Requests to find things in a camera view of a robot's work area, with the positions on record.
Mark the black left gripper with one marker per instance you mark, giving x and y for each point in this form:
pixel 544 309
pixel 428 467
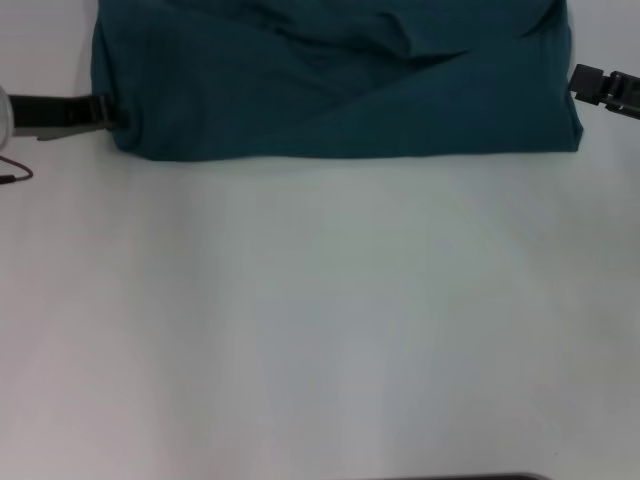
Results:
pixel 50 115

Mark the teal t-shirt with beige print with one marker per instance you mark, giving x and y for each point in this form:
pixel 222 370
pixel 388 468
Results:
pixel 325 75

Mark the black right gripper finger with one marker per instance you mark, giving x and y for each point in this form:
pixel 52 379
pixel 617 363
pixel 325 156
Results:
pixel 595 85

